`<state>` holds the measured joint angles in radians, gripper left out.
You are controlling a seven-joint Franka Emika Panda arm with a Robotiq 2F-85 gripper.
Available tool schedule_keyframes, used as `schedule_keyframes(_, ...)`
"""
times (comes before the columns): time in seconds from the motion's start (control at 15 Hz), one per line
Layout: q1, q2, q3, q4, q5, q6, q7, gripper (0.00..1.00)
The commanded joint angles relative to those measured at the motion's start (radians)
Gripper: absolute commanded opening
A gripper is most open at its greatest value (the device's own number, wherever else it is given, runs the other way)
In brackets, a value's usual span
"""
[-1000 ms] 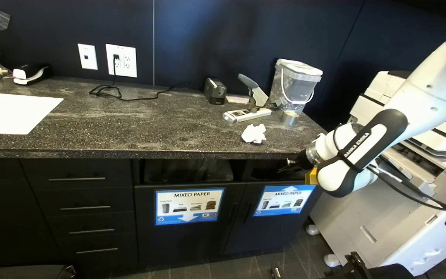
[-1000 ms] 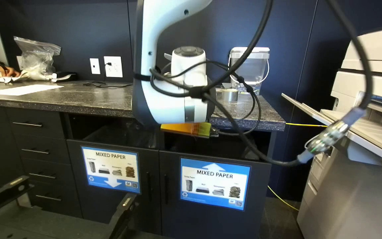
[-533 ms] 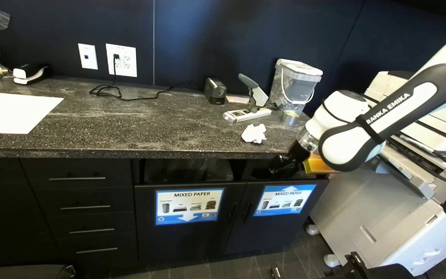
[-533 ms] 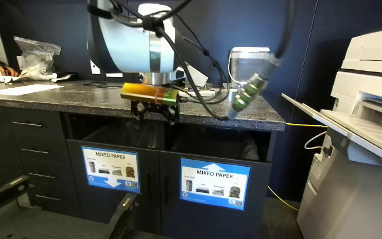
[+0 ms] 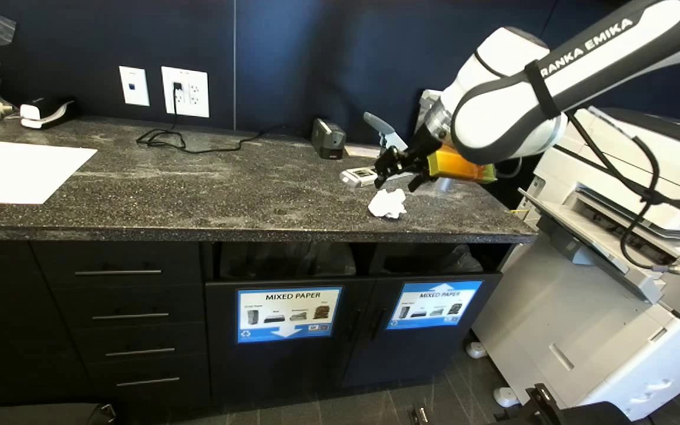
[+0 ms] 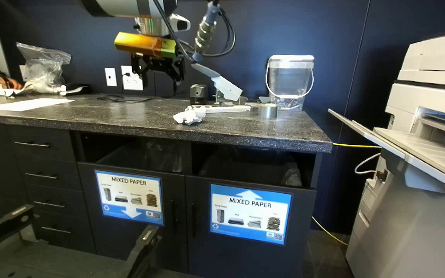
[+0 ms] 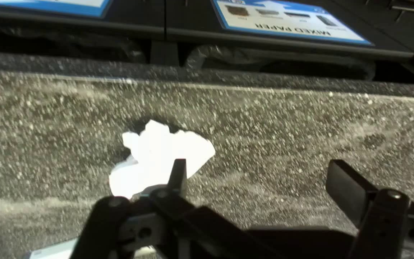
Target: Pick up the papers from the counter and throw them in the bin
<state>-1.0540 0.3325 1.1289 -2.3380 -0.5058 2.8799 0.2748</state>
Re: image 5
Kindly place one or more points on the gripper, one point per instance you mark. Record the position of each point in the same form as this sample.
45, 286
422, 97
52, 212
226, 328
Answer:
419, 150

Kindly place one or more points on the black bin liner bag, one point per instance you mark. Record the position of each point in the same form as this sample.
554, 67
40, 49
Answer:
434, 260

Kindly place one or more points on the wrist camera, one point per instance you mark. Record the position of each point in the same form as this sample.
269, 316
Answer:
461, 165

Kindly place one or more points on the black electric pencil sharpener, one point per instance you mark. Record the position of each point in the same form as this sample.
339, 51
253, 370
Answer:
328, 139

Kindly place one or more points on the flat white paper sheet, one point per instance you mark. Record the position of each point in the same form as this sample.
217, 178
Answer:
18, 172

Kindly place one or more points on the grey heavy-duty stapler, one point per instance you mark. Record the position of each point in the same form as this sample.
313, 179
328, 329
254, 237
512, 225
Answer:
384, 131

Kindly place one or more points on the crumpled white paper ball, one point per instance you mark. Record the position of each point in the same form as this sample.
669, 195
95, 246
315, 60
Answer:
387, 203

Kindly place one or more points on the black bin cabinet door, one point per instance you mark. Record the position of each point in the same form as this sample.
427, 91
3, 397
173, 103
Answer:
411, 354
281, 366

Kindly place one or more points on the large white office printer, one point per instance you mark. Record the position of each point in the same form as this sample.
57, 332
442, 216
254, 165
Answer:
582, 319

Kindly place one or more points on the black and white stapler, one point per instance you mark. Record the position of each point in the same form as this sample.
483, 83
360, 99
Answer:
45, 112

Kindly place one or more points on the white wall socket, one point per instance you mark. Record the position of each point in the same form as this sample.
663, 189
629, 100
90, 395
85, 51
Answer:
186, 92

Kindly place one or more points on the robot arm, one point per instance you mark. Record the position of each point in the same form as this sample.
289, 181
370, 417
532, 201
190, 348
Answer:
511, 112

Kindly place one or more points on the small white desk device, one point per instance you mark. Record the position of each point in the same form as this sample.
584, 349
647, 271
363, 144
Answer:
359, 176

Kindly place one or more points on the blue recycling sign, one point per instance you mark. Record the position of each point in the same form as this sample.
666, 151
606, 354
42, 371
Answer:
434, 304
288, 314

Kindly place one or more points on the black drawer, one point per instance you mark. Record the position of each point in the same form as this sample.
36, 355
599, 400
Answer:
118, 260
130, 304
151, 392
142, 342

